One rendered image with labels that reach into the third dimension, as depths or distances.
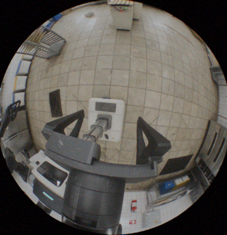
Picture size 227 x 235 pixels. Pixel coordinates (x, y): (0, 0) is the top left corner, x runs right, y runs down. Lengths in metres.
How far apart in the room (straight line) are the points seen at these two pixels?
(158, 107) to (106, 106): 0.90
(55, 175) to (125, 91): 1.37
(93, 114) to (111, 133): 0.40
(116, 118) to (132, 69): 0.87
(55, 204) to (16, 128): 3.25
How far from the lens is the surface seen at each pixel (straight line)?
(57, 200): 0.40
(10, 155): 0.46
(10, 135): 3.49
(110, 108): 1.17
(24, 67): 3.93
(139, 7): 2.37
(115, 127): 1.23
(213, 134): 2.92
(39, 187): 0.47
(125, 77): 1.45
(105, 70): 1.52
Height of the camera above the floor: 1.41
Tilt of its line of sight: 75 degrees down
